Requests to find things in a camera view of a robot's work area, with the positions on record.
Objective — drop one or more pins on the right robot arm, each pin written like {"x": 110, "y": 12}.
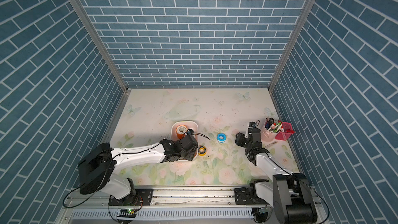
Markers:
{"x": 286, "y": 193}

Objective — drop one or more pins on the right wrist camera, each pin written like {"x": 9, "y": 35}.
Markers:
{"x": 251, "y": 124}

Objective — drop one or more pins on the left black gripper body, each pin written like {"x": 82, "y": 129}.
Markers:
{"x": 189, "y": 155}

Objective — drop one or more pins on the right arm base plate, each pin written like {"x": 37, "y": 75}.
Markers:
{"x": 242, "y": 196}

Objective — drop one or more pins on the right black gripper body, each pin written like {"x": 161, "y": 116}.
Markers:
{"x": 243, "y": 141}

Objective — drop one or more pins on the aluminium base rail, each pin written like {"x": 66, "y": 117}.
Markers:
{"x": 195, "y": 195}

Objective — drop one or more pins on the green circuit board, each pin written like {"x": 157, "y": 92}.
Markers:
{"x": 127, "y": 213}

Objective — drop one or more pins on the pink pen cup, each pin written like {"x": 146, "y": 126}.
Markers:
{"x": 270, "y": 129}

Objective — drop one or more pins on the white storage box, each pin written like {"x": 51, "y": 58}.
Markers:
{"x": 190, "y": 125}

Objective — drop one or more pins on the yellow black tape roll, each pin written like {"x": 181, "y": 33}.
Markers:
{"x": 202, "y": 150}

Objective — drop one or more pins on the blue tape roll small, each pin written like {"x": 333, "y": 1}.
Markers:
{"x": 221, "y": 137}

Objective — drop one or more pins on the orange tape roll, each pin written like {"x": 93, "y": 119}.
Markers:
{"x": 181, "y": 131}

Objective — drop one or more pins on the magenta plastic basket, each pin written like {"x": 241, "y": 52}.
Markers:
{"x": 285, "y": 132}

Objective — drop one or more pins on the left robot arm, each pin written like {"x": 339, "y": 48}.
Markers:
{"x": 99, "y": 170}

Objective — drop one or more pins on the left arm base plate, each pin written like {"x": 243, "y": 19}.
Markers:
{"x": 141, "y": 197}

